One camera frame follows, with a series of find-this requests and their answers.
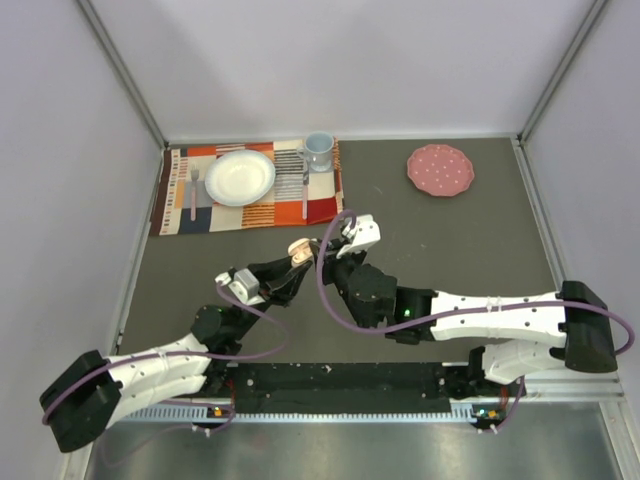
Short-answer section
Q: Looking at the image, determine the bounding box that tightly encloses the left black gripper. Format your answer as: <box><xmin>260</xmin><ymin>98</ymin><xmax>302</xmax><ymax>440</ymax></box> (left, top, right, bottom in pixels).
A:
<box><xmin>230</xmin><ymin>252</ymin><xmax>311</xmax><ymax>341</ymax></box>

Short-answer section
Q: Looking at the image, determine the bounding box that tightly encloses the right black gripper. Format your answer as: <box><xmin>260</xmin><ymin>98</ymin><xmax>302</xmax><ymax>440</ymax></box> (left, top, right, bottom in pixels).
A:
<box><xmin>312</xmin><ymin>240</ymin><xmax>373</xmax><ymax>330</ymax></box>

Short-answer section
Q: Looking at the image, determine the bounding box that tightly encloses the beige earbud case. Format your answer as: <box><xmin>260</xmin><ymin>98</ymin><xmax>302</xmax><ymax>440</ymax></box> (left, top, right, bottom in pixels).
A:
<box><xmin>287</xmin><ymin>238</ymin><xmax>314</xmax><ymax>267</ymax></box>

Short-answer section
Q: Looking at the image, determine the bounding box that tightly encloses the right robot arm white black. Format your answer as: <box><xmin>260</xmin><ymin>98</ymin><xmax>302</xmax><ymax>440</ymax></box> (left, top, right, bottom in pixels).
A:
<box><xmin>311</xmin><ymin>240</ymin><xmax>619</xmax><ymax>396</ymax></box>

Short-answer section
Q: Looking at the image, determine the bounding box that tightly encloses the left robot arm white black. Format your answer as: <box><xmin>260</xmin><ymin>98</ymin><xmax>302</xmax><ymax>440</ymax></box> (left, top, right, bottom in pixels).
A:
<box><xmin>39</xmin><ymin>257</ymin><xmax>313</xmax><ymax>453</ymax></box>

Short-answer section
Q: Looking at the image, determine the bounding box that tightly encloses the patterned orange placemat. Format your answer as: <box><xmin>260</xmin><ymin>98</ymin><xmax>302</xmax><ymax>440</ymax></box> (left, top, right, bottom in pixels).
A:
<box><xmin>149</xmin><ymin>140</ymin><xmax>344</xmax><ymax>236</ymax></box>

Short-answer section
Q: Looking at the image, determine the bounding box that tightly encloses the white bowl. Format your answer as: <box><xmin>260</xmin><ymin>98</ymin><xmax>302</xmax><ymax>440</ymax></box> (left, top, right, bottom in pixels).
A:
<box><xmin>204</xmin><ymin>150</ymin><xmax>276</xmax><ymax>207</ymax></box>

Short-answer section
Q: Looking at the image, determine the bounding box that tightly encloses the light blue mug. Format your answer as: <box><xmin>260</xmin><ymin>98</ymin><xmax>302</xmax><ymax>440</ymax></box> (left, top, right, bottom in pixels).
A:
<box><xmin>296</xmin><ymin>132</ymin><xmax>335</xmax><ymax>172</ymax></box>

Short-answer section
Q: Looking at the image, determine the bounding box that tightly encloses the pink dotted plate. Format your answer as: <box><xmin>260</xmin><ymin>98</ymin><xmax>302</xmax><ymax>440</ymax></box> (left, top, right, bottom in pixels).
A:
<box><xmin>407</xmin><ymin>144</ymin><xmax>475</xmax><ymax>197</ymax></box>

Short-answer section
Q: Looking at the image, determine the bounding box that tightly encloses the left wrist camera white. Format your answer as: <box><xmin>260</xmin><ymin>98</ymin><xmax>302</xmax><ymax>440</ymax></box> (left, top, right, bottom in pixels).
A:
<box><xmin>215</xmin><ymin>268</ymin><xmax>265</xmax><ymax>306</ymax></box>

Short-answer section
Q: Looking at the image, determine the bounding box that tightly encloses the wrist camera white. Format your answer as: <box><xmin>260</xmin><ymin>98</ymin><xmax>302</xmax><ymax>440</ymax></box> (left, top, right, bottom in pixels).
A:
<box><xmin>215</xmin><ymin>268</ymin><xmax>265</xmax><ymax>306</ymax></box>
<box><xmin>337</xmin><ymin>214</ymin><xmax>381</xmax><ymax>259</ymax></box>

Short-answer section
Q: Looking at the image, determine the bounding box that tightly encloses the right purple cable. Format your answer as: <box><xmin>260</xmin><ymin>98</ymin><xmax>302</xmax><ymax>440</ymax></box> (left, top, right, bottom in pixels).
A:
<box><xmin>315</xmin><ymin>208</ymin><xmax>636</xmax><ymax>434</ymax></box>

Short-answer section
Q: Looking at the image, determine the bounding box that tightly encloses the purple cable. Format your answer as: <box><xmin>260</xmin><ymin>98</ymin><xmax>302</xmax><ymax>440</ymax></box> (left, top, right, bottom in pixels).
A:
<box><xmin>315</xmin><ymin>208</ymin><xmax>636</xmax><ymax>434</ymax></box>
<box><xmin>40</xmin><ymin>282</ymin><xmax>292</xmax><ymax>426</ymax></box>

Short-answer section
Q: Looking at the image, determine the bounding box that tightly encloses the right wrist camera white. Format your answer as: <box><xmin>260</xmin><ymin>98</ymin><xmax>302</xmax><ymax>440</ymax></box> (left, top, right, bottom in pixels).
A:
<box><xmin>337</xmin><ymin>214</ymin><xmax>381</xmax><ymax>259</ymax></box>

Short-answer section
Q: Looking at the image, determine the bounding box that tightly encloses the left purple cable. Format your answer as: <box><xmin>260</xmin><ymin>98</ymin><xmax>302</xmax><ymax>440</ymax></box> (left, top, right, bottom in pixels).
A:
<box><xmin>40</xmin><ymin>282</ymin><xmax>292</xmax><ymax>426</ymax></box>

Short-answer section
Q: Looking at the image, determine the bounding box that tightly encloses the pink handled knife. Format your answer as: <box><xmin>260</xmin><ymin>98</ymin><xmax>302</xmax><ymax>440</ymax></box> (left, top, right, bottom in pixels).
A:
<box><xmin>302</xmin><ymin>166</ymin><xmax>309</xmax><ymax>220</ymax></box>

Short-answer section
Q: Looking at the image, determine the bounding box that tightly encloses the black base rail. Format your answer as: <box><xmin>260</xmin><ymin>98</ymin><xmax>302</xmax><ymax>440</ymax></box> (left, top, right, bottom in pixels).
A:
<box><xmin>227</xmin><ymin>363</ymin><xmax>477</xmax><ymax>415</ymax></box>

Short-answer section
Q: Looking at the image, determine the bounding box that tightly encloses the pink handled fork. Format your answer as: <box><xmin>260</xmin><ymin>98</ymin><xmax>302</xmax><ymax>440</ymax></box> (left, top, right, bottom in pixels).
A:
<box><xmin>190</xmin><ymin>165</ymin><xmax>199</xmax><ymax>222</ymax></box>

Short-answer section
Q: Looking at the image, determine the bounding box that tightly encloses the grey cable duct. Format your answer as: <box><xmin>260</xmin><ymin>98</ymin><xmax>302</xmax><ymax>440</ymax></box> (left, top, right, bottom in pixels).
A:
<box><xmin>123</xmin><ymin>402</ymin><xmax>501</xmax><ymax>424</ymax></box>

